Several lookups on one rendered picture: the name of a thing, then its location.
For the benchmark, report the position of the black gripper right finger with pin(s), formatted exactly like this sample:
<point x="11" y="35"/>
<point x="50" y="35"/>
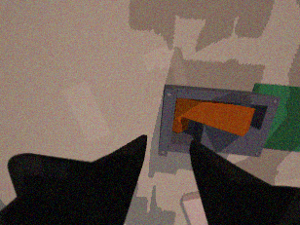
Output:
<point x="232" y="196"/>

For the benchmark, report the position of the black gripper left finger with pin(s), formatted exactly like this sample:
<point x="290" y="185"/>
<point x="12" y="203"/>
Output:
<point x="105" y="186"/>

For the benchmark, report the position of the orange l-shaped part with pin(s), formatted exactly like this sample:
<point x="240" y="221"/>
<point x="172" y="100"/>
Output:
<point x="223" y="116"/>

